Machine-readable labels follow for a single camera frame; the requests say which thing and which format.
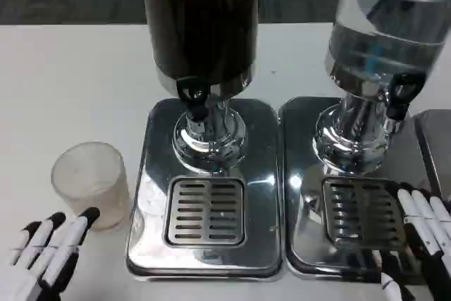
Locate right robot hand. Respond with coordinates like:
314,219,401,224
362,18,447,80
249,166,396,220
373,180,451,301

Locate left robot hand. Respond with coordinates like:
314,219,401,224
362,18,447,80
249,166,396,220
0,207,101,301

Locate clear ribbed glass cup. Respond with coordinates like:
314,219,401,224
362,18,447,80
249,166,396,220
51,141,132,233

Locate black tap of coffee dispenser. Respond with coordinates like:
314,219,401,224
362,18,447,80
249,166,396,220
175,75,209,122

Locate slotted grid in water tray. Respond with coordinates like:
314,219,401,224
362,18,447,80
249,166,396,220
321,177,412,250

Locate steel tray without dispenser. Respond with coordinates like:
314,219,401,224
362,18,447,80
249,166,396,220
414,109,451,203

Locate steel tray under water dispenser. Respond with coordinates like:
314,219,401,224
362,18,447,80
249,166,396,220
278,96,441,286

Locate black tap of water dispenser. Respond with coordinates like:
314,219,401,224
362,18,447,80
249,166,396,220
386,72,427,124

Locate slotted grid in coffee tray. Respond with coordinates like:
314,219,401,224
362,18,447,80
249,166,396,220
162,176,247,248

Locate steel tray under coffee dispenser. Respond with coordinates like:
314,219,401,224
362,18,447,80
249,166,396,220
125,98,285,281

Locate dark coffee drink dispenser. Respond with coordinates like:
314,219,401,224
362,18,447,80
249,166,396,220
139,0,264,177

